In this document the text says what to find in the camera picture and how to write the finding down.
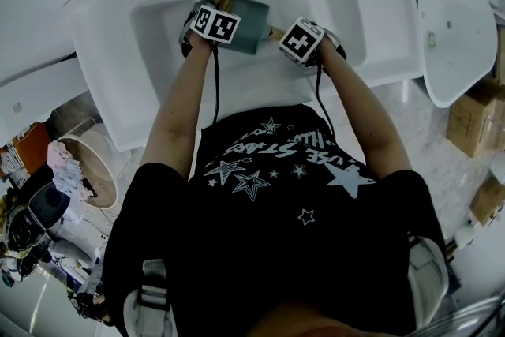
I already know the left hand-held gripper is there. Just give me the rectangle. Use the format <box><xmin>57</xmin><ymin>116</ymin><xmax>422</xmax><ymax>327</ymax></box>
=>
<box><xmin>178</xmin><ymin>3</ymin><xmax>241</xmax><ymax>59</ymax></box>

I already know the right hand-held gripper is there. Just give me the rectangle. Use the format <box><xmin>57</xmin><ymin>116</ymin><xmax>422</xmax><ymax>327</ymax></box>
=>
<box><xmin>278</xmin><ymin>16</ymin><xmax>348</xmax><ymax>69</ymax></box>

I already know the teal square plate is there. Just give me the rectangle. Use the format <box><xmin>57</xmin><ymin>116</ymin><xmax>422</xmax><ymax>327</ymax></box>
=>
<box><xmin>200</xmin><ymin>0</ymin><xmax>287</xmax><ymax>55</ymax></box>

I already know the person's right forearm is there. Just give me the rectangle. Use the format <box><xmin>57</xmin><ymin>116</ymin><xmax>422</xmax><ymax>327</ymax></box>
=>
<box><xmin>315</xmin><ymin>37</ymin><xmax>413</xmax><ymax>178</ymax></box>

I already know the person's left forearm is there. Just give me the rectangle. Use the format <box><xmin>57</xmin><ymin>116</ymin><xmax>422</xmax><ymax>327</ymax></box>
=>
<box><xmin>140</xmin><ymin>31</ymin><xmax>216</xmax><ymax>181</ymax></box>

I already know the white ceramic sink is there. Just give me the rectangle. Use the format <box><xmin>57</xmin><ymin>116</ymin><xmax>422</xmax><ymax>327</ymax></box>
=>
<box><xmin>70</xmin><ymin>0</ymin><xmax>425</xmax><ymax>153</ymax></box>

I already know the white freestanding basin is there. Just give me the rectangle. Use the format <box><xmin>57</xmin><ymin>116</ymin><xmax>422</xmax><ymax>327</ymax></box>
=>
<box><xmin>417</xmin><ymin>0</ymin><xmax>499</xmax><ymax>109</ymax></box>

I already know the beige round laundry basket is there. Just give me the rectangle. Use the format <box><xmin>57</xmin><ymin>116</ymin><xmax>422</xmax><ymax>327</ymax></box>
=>
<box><xmin>57</xmin><ymin>122</ymin><xmax>119</xmax><ymax>210</ymax></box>

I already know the large brown cardboard box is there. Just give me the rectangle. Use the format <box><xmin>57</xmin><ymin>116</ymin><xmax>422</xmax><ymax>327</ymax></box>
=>
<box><xmin>447</xmin><ymin>78</ymin><xmax>505</xmax><ymax>159</ymax></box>

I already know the pink white clothes pile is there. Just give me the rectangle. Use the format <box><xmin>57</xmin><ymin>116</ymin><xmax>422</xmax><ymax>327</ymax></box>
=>
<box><xmin>47</xmin><ymin>140</ymin><xmax>98</xmax><ymax>202</ymax></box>

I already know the person's black star-print shirt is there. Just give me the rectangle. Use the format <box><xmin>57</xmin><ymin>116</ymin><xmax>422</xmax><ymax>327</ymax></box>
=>
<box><xmin>101</xmin><ymin>104</ymin><xmax>447</xmax><ymax>337</ymax></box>

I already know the orange fabric bag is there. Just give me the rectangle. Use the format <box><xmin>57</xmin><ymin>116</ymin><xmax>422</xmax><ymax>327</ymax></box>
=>
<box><xmin>7</xmin><ymin>122</ymin><xmax>52</xmax><ymax>177</ymax></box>

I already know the black clothing pile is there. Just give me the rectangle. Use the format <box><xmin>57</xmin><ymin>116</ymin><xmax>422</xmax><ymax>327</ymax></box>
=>
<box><xmin>19</xmin><ymin>165</ymin><xmax>60</xmax><ymax>194</ymax></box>

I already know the small brown cardboard box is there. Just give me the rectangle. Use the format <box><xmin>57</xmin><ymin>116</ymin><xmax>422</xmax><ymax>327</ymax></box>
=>
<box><xmin>469</xmin><ymin>175</ymin><xmax>505</xmax><ymax>228</ymax></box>

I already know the grey black round device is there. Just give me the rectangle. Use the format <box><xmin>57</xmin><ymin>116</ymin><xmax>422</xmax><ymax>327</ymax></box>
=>
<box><xmin>27</xmin><ymin>182</ymin><xmax>72</xmax><ymax>230</ymax></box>

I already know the white plastic container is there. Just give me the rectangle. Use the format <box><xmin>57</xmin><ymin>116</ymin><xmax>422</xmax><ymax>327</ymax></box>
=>
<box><xmin>453</xmin><ymin>223</ymin><xmax>481</xmax><ymax>249</ymax></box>

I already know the person's face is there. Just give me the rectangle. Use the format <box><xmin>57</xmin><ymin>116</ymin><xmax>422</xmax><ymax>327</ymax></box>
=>
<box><xmin>244</xmin><ymin>301</ymin><xmax>415</xmax><ymax>337</ymax></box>

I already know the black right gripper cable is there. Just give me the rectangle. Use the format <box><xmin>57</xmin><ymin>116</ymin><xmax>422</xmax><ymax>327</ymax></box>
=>
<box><xmin>314</xmin><ymin>62</ymin><xmax>336</xmax><ymax>139</ymax></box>

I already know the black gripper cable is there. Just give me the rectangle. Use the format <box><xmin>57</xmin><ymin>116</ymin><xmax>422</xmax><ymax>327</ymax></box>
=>
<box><xmin>211</xmin><ymin>43</ymin><xmax>222</xmax><ymax>126</ymax></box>
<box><xmin>314</xmin><ymin>62</ymin><xmax>336</xmax><ymax>139</ymax></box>

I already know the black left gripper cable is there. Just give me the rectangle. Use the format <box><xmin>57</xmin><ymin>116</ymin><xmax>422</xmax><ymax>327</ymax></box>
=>
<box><xmin>211</xmin><ymin>43</ymin><xmax>222</xmax><ymax>126</ymax></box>

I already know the grey harness shoulder strap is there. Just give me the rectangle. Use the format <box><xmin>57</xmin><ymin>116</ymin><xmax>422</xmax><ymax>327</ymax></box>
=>
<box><xmin>122</xmin><ymin>258</ymin><xmax>178</xmax><ymax>337</ymax></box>
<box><xmin>406</xmin><ymin>235</ymin><xmax>450</xmax><ymax>328</ymax></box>

